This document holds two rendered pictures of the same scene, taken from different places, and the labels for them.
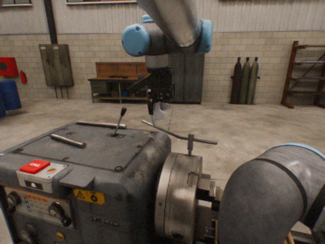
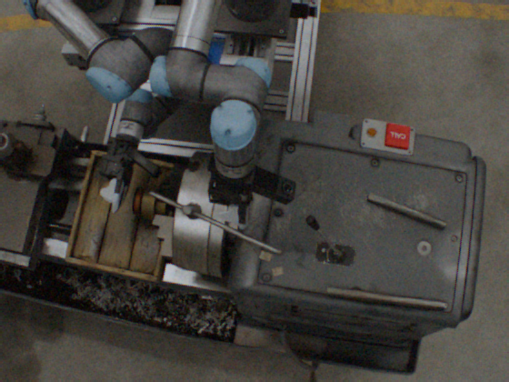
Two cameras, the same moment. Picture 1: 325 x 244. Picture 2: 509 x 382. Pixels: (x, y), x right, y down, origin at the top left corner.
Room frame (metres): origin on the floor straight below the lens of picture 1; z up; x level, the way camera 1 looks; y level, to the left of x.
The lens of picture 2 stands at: (1.08, 0.06, 2.70)
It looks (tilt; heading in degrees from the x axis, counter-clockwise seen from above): 72 degrees down; 182
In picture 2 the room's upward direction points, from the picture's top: 8 degrees counter-clockwise
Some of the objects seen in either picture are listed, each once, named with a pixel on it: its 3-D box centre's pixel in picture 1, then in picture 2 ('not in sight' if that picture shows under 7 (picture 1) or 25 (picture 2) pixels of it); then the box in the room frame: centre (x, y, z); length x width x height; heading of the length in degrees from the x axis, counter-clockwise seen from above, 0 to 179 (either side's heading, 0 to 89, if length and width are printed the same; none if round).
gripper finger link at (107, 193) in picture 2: not in sight; (110, 194); (0.53, -0.35, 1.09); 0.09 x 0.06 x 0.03; 163
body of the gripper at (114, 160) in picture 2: not in sight; (119, 159); (0.43, -0.32, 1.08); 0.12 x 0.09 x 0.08; 163
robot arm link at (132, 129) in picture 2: not in sight; (129, 133); (0.36, -0.29, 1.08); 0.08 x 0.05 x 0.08; 73
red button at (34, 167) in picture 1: (35, 167); (397, 136); (0.53, 0.41, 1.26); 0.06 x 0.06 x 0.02; 73
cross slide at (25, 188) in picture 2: not in sight; (19, 184); (0.41, -0.69, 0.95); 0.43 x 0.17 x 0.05; 163
